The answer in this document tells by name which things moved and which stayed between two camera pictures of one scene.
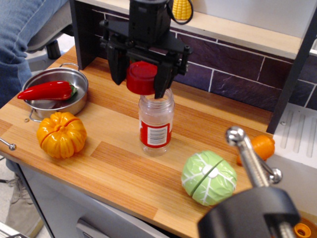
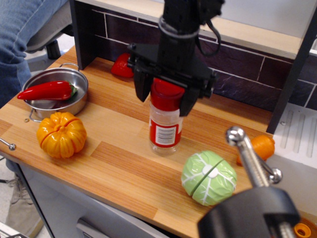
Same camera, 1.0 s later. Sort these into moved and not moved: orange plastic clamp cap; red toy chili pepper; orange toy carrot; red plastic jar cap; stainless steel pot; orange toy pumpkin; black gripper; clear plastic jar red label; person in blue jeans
Moved: black gripper; clear plastic jar red label; red plastic jar cap
Not moved: red toy chili pepper; stainless steel pot; person in blue jeans; orange toy pumpkin; orange plastic clamp cap; orange toy carrot
